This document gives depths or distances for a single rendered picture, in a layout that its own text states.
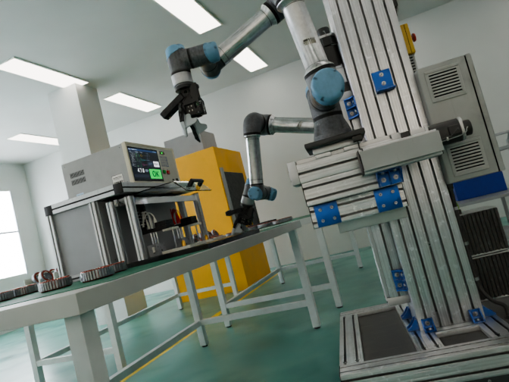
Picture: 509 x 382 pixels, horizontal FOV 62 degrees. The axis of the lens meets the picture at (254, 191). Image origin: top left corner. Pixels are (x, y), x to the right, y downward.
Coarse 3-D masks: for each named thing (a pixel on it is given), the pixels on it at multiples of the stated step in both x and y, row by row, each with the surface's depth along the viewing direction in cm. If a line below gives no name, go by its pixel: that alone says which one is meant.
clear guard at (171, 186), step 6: (156, 186) 186; (162, 186) 189; (168, 186) 194; (174, 186) 199; (180, 186) 182; (186, 186) 186; (192, 186) 191; (198, 186) 197; (204, 186) 202; (138, 192) 189; (144, 192) 191; (150, 192) 196; (156, 192) 201; (162, 192) 207
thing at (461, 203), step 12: (504, 132) 324; (468, 180) 376; (480, 180) 373; (492, 180) 370; (504, 180) 367; (456, 192) 379; (468, 192) 376; (480, 192) 373; (492, 192) 370; (504, 192) 347; (468, 204) 340; (504, 204) 408; (504, 228) 395
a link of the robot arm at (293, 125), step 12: (264, 120) 236; (276, 120) 237; (288, 120) 234; (300, 120) 232; (312, 120) 229; (264, 132) 240; (276, 132) 240; (288, 132) 237; (300, 132) 234; (312, 132) 231
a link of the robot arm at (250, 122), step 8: (256, 112) 235; (248, 120) 230; (256, 120) 230; (248, 128) 228; (256, 128) 229; (248, 136) 229; (256, 136) 229; (248, 144) 230; (256, 144) 229; (248, 152) 230; (256, 152) 229; (248, 160) 231; (256, 160) 229; (248, 168) 231; (256, 168) 229; (256, 176) 229; (256, 184) 229; (248, 192) 229; (256, 192) 227; (264, 192) 232; (256, 200) 232
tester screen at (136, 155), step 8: (136, 152) 205; (144, 152) 211; (152, 152) 218; (136, 160) 203; (144, 160) 209; (152, 160) 216; (136, 168) 201; (144, 168) 207; (152, 168) 214; (160, 168) 221
